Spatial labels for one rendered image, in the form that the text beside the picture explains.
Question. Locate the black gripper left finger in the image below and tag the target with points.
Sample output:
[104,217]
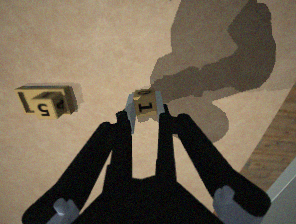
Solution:
[62,203]

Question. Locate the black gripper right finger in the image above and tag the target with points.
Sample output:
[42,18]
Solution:
[236,199]

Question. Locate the tan cube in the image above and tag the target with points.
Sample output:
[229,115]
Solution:
[48,105]
[145,102]

